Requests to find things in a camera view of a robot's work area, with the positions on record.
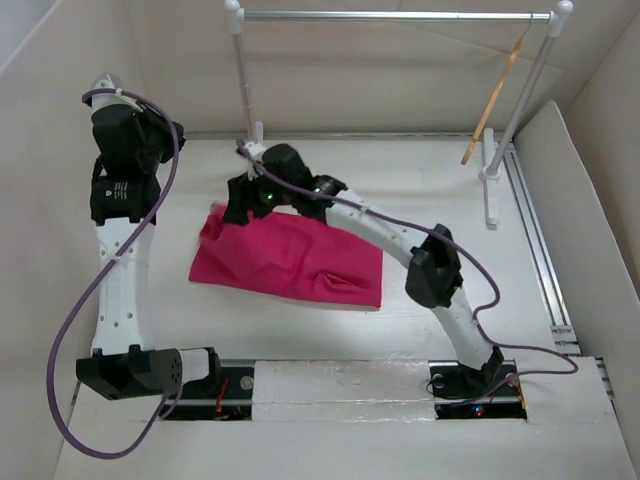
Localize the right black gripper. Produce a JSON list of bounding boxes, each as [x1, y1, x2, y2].
[[223, 163, 296, 225]]

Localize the pink trousers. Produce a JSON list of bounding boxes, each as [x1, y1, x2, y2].
[[189, 202, 383, 308]]

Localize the wooden clothes hanger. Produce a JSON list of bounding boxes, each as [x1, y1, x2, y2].
[[461, 33, 526, 165]]

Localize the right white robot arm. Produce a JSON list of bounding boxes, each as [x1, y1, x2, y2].
[[224, 141, 504, 394]]

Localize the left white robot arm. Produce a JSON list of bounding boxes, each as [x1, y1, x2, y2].
[[76, 104, 223, 400]]

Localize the white foam block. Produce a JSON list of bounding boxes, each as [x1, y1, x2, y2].
[[252, 360, 435, 423]]

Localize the white clothes rack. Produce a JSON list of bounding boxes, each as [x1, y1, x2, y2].
[[224, 1, 574, 229]]

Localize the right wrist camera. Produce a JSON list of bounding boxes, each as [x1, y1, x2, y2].
[[236, 139, 266, 180]]

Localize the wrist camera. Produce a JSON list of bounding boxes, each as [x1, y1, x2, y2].
[[93, 73, 122, 90], [236, 139, 266, 180]]

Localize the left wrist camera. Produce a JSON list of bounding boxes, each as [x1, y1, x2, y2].
[[93, 73, 122, 90]]

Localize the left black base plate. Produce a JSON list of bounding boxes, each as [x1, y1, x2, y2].
[[161, 361, 255, 422]]

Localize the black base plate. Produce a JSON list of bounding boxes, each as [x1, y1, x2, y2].
[[161, 361, 255, 422], [425, 360, 527, 421]]

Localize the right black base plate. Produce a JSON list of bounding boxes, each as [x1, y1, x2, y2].
[[425, 360, 527, 421]]

